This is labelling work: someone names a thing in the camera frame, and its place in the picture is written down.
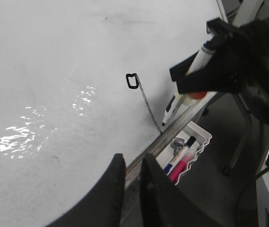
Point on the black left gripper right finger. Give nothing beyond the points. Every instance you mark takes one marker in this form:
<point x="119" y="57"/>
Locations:
<point x="163" y="204"/>

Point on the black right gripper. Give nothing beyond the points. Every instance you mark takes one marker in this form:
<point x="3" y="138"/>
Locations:
<point x="246" y="68"/>

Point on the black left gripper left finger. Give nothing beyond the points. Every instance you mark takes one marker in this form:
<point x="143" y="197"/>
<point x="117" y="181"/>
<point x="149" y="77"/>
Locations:
<point x="102" y="205"/>

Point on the white black whiteboard marker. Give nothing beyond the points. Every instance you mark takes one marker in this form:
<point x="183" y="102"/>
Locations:
<point x="205" y="53"/>

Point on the red magnet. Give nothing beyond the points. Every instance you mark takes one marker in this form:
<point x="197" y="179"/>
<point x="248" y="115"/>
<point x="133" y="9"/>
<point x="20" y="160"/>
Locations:
<point x="197" y="95"/>

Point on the white whiteboard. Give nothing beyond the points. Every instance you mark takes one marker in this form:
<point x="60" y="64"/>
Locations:
<point x="82" y="80"/>

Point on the pink marker in tray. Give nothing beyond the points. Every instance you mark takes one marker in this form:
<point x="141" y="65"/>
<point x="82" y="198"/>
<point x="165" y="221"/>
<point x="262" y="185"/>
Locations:
<point x="180" y="167"/>

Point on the blue white marker in tray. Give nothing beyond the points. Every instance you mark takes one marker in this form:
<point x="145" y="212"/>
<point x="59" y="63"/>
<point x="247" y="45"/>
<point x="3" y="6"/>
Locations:
<point x="172" y="164"/>

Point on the white plastic marker tray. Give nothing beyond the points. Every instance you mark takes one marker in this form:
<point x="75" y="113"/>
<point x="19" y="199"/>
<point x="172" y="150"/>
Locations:
<point x="202" y="140"/>

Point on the grey metal clip in tray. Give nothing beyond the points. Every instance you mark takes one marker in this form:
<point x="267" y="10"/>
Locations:
<point x="177" y="144"/>

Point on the black capped marker in tray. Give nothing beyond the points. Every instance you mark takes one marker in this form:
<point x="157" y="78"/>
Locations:
<point x="190" y="141"/>

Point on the grey metal stand leg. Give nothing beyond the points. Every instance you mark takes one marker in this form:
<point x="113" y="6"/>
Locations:
<point x="243" y="138"/>

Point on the grey aluminium whiteboard frame rail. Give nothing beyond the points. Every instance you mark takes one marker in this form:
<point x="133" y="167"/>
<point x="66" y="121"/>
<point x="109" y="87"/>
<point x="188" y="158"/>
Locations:
<point x="131" y="197"/>

